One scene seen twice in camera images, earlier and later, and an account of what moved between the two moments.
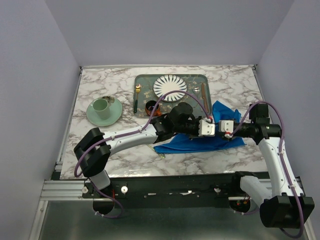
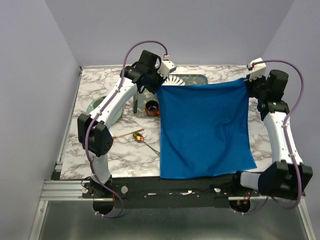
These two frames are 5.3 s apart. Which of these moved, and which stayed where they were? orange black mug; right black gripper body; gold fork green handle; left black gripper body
Moved: left black gripper body; right black gripper body
Stayed: orange black mug; gold fork green handle
